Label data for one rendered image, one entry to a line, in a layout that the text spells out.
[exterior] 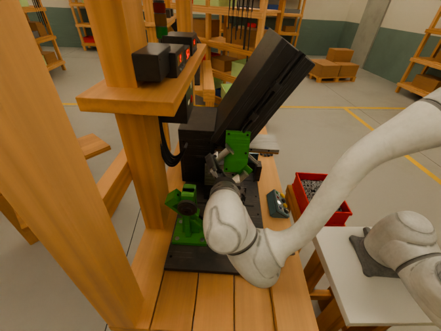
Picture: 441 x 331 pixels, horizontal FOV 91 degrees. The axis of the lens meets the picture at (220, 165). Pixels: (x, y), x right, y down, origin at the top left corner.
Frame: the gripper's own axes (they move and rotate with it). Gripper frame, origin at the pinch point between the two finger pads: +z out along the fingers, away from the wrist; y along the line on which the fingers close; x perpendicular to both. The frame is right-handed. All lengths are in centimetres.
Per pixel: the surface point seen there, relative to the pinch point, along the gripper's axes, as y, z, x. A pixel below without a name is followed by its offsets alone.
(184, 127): 20.6, 28.3, 9.1
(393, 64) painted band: -275, 642, -414
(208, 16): 112, 333, -58
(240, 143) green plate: -2.0, 20.7, -7.4
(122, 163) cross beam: 27.2, -7.2, 24.7
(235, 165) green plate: -9.1, 20.8, 1.7
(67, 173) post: 30, -46, 8
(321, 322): -94, -5, 18
